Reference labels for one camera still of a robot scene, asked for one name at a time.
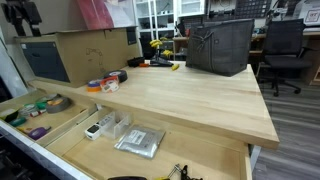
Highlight black tape roll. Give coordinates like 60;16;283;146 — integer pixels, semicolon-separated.
104;70;128;83

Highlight orange white tape dispenser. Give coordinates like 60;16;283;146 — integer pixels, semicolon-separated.
100;76;119;93

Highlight orange blue tape roll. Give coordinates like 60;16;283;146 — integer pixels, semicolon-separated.
87;79;101;92

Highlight right wooden drawer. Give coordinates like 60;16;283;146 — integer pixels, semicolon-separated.
47;109;252;180

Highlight wooden drawer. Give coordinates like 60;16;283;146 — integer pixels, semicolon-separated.
0;91;96;146
47;109;252;180

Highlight green tape box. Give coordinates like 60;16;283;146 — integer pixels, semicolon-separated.
35;102;46;110

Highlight left wooden drawer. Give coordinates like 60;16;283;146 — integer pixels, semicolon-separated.
0;91;96;146

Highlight purple tape roll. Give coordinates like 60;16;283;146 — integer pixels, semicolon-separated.
28;126;51;140

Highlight yellow black clamps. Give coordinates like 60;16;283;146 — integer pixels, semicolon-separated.
149;39;179;71

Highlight black pouch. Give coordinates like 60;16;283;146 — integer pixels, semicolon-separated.
127;57;145;67

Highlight silver foil bag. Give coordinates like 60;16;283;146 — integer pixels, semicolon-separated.
114;125;165;159

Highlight clear plastic box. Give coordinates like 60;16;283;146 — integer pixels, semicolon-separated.
99;111;132;139

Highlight white shelving unit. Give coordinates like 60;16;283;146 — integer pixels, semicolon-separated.
133;0;206;40

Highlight dark grey tote bag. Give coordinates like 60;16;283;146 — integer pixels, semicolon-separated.
186;19;254;77

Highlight white handheld meter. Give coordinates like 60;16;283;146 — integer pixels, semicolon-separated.
85;115;113;140

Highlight black pliers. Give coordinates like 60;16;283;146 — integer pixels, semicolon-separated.
167;164;203;180

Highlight large cardboard box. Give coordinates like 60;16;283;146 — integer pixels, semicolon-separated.
16;26;140;87

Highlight black office chair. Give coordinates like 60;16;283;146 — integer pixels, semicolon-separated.
262;19;312;97

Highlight teal marker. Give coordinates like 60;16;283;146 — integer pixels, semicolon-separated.
9;117;27;127

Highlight grey duct tape roll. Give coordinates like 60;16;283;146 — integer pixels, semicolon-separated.
46;94;71;114

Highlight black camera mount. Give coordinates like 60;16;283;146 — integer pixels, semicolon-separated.
1;0;42;37

